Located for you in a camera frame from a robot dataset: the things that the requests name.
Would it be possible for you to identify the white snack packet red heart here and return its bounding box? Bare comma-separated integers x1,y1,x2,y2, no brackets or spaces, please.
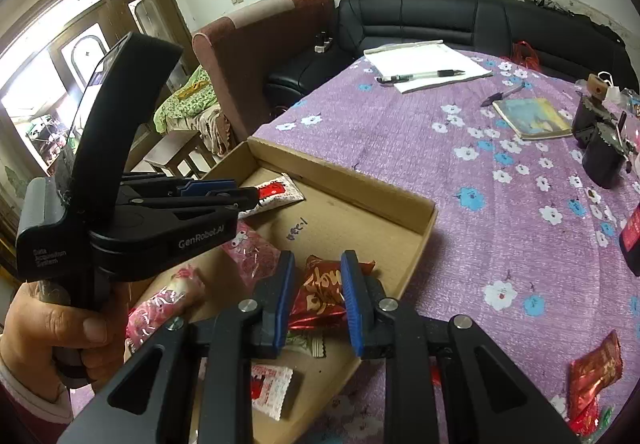
250,364,293,421

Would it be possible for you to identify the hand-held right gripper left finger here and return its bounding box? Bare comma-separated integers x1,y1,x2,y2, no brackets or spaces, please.
55,250,296,444

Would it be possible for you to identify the dark red foil snack packet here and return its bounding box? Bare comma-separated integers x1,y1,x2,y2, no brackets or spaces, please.
287,254,376,330

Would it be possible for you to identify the white paper stack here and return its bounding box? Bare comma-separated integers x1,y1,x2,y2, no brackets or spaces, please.
364,40,493,94

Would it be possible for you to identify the person's left hand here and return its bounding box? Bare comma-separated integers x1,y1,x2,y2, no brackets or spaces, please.
0,280,132,391

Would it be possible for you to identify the yellow and blue notebook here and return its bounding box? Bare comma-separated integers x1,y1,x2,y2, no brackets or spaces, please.
492,97,573,140

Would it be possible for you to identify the wooden glass door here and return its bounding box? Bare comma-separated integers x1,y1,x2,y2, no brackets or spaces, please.
0,0,193,245

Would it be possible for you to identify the green candy packet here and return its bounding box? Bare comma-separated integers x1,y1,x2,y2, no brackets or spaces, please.
285,329,327,360

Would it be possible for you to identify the brown armchair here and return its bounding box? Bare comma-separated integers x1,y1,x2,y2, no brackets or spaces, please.
192,0,336,142

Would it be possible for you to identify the pink printed snack packet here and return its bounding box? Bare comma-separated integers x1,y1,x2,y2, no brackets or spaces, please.
220,219,283,292

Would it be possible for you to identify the person's left forearm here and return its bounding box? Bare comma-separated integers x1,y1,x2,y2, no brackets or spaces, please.
0,354,76,425

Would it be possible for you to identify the red snack packet with figures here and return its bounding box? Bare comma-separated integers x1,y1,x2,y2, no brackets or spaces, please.
570,399,601,437

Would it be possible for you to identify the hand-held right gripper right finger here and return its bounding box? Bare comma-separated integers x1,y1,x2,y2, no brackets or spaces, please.
340,250,586,444

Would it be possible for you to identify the black leather sofa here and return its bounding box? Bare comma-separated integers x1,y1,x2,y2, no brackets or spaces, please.
265,0,640,120

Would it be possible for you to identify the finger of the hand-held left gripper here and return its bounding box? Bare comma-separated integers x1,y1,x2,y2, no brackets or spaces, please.
120,176,241,198
127,187,260,221

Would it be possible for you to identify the black and white pen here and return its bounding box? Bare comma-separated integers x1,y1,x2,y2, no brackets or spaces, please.
376,69,466,85

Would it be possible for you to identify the shallow cardboard box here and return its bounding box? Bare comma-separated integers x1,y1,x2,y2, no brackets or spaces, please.
125,136,438,444

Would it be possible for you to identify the small dark pen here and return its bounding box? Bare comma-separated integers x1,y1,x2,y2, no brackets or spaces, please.
481,84,524,107

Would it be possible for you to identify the wooden stool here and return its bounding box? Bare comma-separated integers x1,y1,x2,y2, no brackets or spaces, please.
145,129,213,177

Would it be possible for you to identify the black jar with cork lid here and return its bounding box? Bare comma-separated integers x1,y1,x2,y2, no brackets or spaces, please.
572,73,621,147

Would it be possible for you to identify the brown red foil snack packet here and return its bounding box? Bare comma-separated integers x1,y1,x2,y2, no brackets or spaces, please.
567,330,623,420

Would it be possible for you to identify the red plastic bag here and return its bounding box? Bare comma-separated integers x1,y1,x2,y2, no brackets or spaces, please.
510,41,543,72

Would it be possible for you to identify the pale pink snack packet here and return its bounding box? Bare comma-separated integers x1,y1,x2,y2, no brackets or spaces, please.
125,264,206,352

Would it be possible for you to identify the green floral blanket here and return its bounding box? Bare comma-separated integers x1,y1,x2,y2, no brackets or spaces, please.
152,65,221,135

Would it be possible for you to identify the white and red snack packet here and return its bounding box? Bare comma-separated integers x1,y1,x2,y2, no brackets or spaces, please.
237,172,306,220

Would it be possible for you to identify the purple floral tablecloth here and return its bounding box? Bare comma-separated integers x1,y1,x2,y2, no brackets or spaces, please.
70,49,640,444

